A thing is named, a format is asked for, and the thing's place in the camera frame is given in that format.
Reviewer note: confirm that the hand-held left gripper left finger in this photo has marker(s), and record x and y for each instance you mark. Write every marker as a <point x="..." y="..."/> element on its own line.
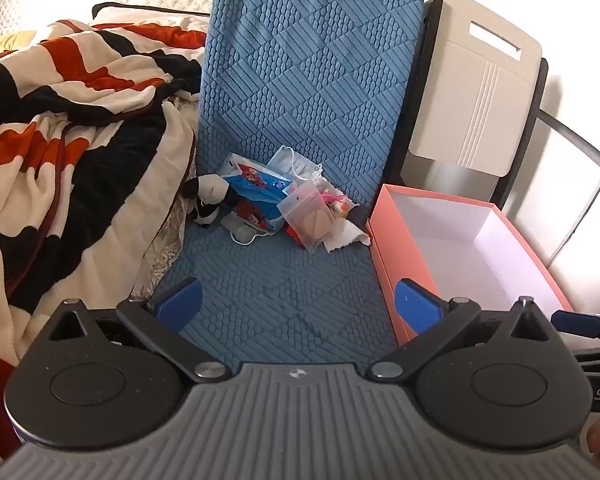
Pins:
<point x="180" y="305"/>

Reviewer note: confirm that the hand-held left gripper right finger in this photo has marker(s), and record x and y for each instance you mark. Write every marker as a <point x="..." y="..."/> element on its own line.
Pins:
<point x="417" y="305"/>

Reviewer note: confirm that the pink cardboard box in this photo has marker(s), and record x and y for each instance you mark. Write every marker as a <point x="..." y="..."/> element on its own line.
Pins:
<point x="385" y="240"/>

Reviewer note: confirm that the white face mask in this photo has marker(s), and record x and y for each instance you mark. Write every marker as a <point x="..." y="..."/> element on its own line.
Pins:
<point x="240" y="232"/>

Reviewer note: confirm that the white paper towel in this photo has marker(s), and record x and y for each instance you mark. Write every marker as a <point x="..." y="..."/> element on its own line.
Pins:
<point x="345" y="237"/>

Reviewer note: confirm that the panda plush toy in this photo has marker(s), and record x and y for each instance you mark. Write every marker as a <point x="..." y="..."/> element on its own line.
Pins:
<point x="210" y="190"/>

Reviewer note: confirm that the red foil packet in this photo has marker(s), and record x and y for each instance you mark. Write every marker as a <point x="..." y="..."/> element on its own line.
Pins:
<point x="292" y="234"/>

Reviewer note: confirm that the clear zip bag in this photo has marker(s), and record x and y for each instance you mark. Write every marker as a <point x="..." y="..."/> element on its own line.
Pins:
<point x="305" y="220"/>

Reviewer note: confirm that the blue printed mask packet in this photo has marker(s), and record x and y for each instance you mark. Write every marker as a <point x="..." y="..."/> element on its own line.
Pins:
<point x="257" y="180"/>

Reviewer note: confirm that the pale blue face mask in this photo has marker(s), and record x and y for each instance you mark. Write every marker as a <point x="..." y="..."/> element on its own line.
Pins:
<point x="292" y="162"/>

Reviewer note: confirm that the grey curved metal tube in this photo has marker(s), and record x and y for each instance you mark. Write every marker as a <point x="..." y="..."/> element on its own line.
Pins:
<point x="580" y="137"/>

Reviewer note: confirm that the cream folding table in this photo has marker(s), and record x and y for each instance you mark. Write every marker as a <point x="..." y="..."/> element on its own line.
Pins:
<point x="480" y="100"/>

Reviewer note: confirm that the striped fleece blanket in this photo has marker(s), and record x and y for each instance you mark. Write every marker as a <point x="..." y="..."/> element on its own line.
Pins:
<point x="80" y="110"/>

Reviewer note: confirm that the blue textured seat cushion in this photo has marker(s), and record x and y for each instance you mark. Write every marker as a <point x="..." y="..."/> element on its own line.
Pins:
<point x="305" y="85"/>

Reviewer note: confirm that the white pillow black trim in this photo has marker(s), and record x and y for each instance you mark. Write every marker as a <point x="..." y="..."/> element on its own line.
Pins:
<point x="145" y="15"/>

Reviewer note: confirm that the yellow pillow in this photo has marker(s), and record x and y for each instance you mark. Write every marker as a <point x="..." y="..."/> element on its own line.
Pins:
<point x="10" y="42"/>

